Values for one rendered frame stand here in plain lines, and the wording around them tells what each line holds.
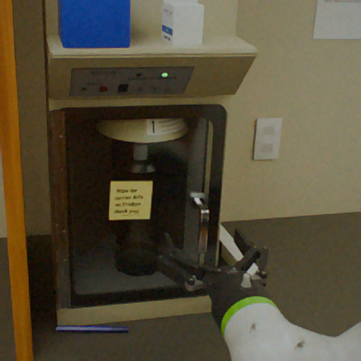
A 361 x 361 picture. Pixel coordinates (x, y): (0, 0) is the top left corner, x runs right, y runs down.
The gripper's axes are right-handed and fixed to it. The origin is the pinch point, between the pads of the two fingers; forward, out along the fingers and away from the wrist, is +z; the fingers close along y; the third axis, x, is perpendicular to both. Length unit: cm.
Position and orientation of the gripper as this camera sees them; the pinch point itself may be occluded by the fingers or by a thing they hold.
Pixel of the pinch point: (202, 239)
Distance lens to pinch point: 117.8
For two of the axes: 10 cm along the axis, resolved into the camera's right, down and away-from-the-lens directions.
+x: -0.5, 9.2, 4.0
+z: -2.4, -4.0, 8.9
